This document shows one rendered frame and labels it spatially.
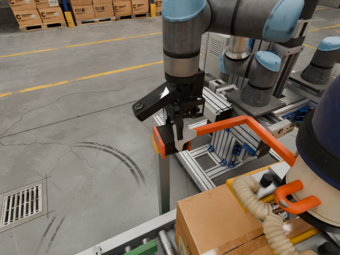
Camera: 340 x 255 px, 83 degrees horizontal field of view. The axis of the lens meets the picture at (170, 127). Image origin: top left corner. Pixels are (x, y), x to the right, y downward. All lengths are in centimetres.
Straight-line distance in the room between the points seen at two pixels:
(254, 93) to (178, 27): 73
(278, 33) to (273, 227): 38
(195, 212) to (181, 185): 117
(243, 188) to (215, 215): 23
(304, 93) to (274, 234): 111
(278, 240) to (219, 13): 46
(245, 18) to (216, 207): 57
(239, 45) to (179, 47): 60
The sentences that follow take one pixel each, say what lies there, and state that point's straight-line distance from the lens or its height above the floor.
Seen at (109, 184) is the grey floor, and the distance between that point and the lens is 197.
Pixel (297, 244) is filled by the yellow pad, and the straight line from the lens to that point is 59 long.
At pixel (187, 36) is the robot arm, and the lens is 37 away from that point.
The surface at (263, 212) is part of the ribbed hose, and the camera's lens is 51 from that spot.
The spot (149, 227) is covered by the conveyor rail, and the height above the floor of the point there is 59.
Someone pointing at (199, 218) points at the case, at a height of 95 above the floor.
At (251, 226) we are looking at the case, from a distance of 75.
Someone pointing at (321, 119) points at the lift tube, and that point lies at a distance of 44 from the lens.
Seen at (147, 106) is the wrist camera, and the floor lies 135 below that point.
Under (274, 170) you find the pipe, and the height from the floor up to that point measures 114.
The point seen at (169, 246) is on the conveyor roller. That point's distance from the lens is 110.
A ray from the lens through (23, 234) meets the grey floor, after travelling 204.
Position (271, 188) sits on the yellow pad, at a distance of 64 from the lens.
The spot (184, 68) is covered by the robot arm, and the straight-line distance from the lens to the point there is 39.
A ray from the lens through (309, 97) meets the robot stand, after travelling 147.
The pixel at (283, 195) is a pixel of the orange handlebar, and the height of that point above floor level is 123.
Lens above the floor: 160
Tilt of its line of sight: 42 degrees down
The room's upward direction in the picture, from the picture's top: straight up
